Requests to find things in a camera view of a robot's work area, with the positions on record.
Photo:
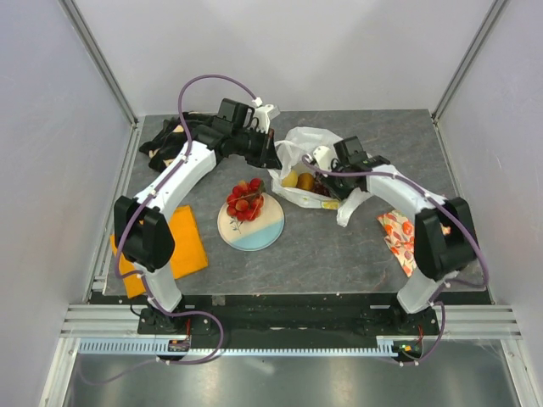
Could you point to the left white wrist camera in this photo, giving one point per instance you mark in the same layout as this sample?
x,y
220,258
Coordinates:
x,y
263,115

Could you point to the grey stone mat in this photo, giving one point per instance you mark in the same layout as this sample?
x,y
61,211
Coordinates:
x,y
314,254

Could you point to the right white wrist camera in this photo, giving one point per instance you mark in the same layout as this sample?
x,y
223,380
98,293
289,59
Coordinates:
x,y
320,160

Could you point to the white plastic bag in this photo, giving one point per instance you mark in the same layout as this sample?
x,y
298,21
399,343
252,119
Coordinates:
x,y
298,142

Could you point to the black patterned cloth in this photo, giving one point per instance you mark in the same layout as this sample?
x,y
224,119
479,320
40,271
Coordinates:
x,y
169,142

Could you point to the yellow fake lemon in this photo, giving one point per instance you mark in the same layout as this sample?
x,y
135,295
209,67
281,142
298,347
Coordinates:
x,y
290,180

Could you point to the cream and blue plate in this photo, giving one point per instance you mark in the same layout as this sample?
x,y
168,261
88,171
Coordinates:
x,y
256,234

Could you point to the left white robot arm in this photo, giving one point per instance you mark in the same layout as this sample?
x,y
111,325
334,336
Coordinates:
x,y
142,232

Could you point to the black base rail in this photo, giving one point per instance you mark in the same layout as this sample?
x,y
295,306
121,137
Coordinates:
x,y
360,314

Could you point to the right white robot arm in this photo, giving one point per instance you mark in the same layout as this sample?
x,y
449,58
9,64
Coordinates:
x,y
444,235

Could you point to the orange folded cloth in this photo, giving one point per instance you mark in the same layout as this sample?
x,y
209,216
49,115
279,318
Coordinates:
x,y
188,257

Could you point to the floral orange cloth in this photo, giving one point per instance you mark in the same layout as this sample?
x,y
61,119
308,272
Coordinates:
x,y
399,238

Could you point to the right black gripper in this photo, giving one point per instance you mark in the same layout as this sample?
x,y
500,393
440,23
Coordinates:
x,y
339,194

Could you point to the dark red fake grapes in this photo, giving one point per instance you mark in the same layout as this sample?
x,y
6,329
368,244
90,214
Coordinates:
x,y
320,188

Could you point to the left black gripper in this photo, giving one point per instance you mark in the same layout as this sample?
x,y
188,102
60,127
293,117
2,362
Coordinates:
x,y
268,158

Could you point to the red fake cherry bunch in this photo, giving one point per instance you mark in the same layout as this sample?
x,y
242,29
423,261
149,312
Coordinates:
x,y
246,201

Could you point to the brown fake kiwi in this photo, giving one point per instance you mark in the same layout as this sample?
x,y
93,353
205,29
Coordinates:
x,y
306,182

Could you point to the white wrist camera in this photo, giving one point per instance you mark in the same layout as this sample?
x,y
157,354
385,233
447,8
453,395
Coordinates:
x,y
320,160
263,115

